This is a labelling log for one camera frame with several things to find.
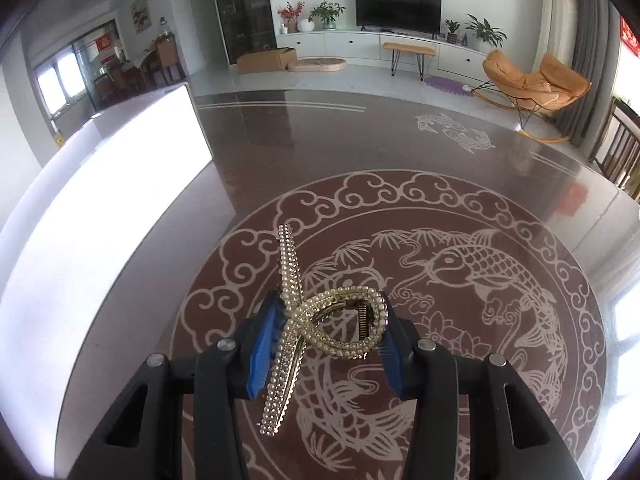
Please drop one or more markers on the cardboard box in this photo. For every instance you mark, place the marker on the cardboard box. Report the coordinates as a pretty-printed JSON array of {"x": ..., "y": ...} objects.
[{"x": 265, "y": 60}]

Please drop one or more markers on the brown patterned desktop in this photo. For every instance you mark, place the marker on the brown patterned desktop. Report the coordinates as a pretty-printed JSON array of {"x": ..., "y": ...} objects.
[{"x": 350, "y": 135}]

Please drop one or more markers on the dark glass display cabinet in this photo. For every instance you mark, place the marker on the dark glass display cabinet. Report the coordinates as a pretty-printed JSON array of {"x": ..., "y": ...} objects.
[{"x": 245, "y": 10}]

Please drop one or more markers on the black flat television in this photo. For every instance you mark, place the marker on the black flat television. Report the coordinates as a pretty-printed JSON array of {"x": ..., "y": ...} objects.
[{"x": 397, "y": 10}]

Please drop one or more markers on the white sheer curtain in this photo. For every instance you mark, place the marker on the white sheer curtain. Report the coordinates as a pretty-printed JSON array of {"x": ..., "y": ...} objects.
[{"x": 557, "y": 15}]

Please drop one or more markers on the framed wall painting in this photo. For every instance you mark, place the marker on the framed wall painting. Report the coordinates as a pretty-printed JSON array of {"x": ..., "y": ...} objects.
[{"x": 139, "y": 14}]

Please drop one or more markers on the dark wooden chair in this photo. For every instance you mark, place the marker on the dark wooden chair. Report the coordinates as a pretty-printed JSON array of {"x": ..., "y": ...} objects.
[{"x": 622, "y": 150}]

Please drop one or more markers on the large leafy potted plant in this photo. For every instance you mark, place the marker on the large leafy potted plant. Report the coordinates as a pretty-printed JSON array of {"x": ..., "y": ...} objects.
[{"x": 485, "y": 30}]

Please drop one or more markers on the purple floor rug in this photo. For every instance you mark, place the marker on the purple floor rug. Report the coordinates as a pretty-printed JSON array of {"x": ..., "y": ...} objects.
[{"x": 447, "y": 85}]

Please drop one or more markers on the pearl rhinestone hair clip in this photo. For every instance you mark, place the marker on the pearl rhinestone hair clip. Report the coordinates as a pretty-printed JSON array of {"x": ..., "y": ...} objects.
[{"x": 290, "y": 270}]

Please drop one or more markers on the small potted plant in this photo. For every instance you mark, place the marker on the small potted plant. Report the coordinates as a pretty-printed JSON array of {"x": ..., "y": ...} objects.
[{"x": 452, "y": 30}]

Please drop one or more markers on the green plant in teal pot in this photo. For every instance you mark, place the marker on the green plant in teal pot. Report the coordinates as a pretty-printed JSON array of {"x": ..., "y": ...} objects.
[{"x": 327, "y": 15}]

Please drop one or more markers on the white television cabinet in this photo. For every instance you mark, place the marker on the white television cabinet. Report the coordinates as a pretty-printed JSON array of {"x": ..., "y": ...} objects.
[{"x": 350, "y": 45}]

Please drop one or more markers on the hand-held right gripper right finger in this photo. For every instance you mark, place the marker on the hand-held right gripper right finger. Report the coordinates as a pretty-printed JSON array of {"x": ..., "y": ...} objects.
[{"x": 392, "y": 367}]

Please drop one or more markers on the beige floor cushion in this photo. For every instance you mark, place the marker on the beige floor cushion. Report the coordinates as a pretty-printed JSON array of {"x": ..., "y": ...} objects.
[{"x": 317, "y": 65}]

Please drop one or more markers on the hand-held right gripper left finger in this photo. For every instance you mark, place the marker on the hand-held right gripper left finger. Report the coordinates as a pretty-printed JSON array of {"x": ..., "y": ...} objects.
[{"x": 260, "y": 355}]

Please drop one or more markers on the orange lounge chair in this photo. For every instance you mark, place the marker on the orange lounge chair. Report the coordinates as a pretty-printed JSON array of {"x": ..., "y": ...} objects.
[{"x": 525, "y": 82}]

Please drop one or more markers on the red wall hanging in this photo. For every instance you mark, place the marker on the red wall hanging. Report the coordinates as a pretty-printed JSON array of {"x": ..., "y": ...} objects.
[{"x": 631, "y": 35}]

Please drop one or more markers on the grey curtain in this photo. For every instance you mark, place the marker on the grey curtain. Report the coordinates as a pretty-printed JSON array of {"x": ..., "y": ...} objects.
[{"x": 595, "y": 35}]

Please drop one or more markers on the brown wooden cabinet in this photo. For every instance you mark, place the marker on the brown wooden cabinet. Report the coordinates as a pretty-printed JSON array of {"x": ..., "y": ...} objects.
[{"x": 166, "y": 57}]

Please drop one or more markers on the wooden bench with metal legs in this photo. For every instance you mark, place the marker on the wooden bench with metal legs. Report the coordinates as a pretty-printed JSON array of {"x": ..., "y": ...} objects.
[{"x": 409, "y": 49}]

